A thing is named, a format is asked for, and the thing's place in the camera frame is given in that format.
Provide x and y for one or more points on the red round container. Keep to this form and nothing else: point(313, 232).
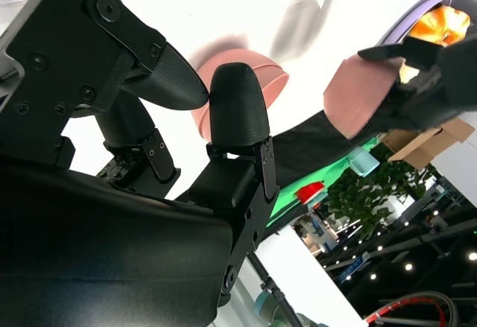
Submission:
point(309, 191)

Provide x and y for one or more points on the green leafy plant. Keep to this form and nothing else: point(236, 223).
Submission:
point(372, 196)

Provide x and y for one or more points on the black stand pole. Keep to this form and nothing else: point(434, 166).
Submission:
point(272, 286)

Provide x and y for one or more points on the orange crumpled object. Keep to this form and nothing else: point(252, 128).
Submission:
point(443, 23)

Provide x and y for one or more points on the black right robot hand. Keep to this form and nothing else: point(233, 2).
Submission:
point(93, 230)

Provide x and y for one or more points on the purple bowl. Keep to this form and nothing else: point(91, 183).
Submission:
point(406, 21)

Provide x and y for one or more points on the light blue cup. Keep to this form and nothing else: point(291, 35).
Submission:
point(363, 161)

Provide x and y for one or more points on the green cloth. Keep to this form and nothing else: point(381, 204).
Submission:
point(294, 185)

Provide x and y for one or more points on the brown cardboard box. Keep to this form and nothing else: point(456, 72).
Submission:
point(428, 144)

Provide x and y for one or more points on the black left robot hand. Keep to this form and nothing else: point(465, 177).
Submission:
point(447, 85)

